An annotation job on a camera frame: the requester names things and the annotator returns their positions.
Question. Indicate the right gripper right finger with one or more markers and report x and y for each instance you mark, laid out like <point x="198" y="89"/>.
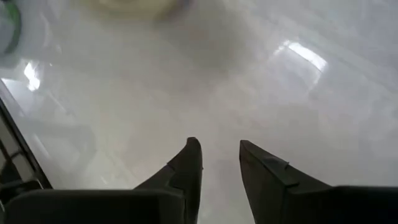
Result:
<point x="267" y="180"/>

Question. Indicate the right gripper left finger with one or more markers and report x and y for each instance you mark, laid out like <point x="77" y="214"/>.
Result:
<point x="189" y="174"/>

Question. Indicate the blue label salmon can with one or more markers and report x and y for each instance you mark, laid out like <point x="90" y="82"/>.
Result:
<point x="136" y="6"/>

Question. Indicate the green label tuna can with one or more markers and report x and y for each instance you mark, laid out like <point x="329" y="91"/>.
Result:
<point x="7" y="31"/>

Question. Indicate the black metal table frame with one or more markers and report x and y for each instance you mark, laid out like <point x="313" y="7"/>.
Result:
<point x="31" y="156"/>

